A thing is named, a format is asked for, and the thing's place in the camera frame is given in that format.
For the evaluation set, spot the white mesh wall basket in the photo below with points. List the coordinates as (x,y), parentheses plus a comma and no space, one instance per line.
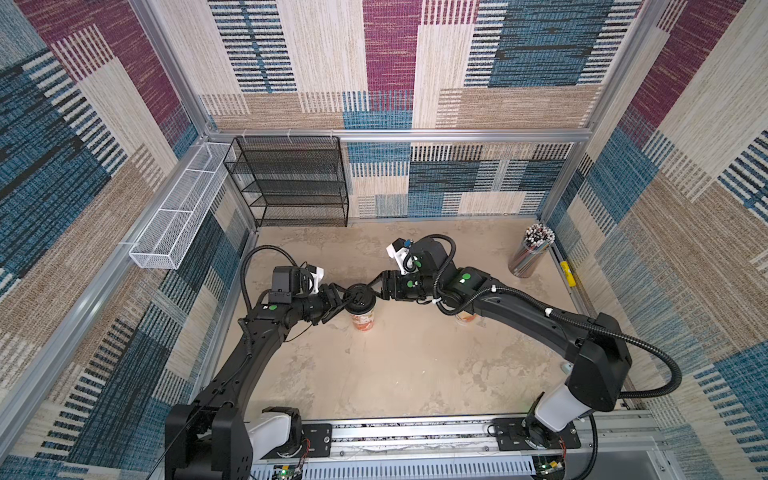
(165,241)

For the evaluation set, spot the black lid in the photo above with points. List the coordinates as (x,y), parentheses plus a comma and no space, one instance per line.
(359,299)

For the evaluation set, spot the yellow marker on rail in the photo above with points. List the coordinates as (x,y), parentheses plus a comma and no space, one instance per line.
(568,274)

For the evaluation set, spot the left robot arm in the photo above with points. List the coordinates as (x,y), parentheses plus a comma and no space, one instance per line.
(208,438)

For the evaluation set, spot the black wire shelf rack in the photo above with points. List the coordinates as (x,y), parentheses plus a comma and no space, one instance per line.
(290,181)

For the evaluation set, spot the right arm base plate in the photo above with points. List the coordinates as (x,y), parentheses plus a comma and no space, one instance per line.
(515,434)

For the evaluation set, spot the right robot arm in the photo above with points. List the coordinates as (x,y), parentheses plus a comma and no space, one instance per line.
(596,347)

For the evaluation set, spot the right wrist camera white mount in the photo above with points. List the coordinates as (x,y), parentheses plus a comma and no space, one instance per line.
(399,251)

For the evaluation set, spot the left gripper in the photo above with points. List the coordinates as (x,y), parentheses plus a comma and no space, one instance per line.
(332,302)

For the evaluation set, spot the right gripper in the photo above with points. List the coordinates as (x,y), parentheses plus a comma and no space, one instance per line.
(389,285)

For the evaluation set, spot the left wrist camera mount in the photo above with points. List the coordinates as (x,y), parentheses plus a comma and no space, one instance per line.
(296,281)

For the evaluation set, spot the paper milk tea cup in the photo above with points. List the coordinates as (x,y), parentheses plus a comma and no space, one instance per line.
(364,320)
(465,318)

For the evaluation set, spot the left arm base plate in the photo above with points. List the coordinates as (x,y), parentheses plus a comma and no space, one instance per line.
(312,440)

